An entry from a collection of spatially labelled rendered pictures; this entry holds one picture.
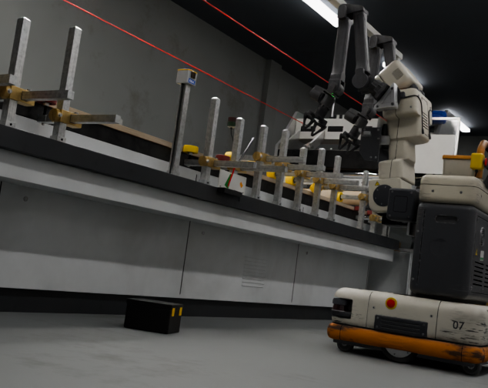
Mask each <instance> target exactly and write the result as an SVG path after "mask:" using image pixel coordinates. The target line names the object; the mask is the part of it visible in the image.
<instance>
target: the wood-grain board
mask: <svg viewBox="0 0 488 388"><path fill-rule="evenodd" d="M69 112H72V113H75V112H78V113H79V115H91V114H88V113H86V112H83V111H80V110H78V109H74V108H71V107H69ZM99 125H103V126H106V127H109V128H111V129H115V130H118V131H120V132H124V133H127V134H130V135H133V136H135V137H138V138H140V139H144V140H147V141H150V142H154V143H156V144H159V145H161V146H165V147H168V148H170V149H171V148H172V143H171V142H168V141H165V140H163V139H159V138H156V137H155V136H152V135H148V134H145V133H143V132H140V131H137V130H134V129H130V128H128V127H126V126H123V125H120V124H99ZM192 156H195V157H197V158H199V157H200V156H203V154H202V153H200V152H198V154H192ZM246 175H249V176H254V172H253V171H246ZM262 180H265V181H267V182H271V183H274V184H276V180H275V179H273V178H270V177H268V176H264V175H262ZM283 187H286V188H287V189H291V190H294V191H295V190H296V187H295V186H293V185H290V184H288V183H285V182H284V183H283ZM302 193H303V194H306V195H308V196H312V197H313V192H310V191H308V190H305V189H302ZM320 199H321V200H324V201H326V202H329V201H330V198H327V197H325V196H321V195H320ZM336 204H337V205H338V206H342V207H344V208H347V209H351V210H353V211H355V207H353V206H350V205H347V204H345V203H342V202H339V201H336Z"/></svg>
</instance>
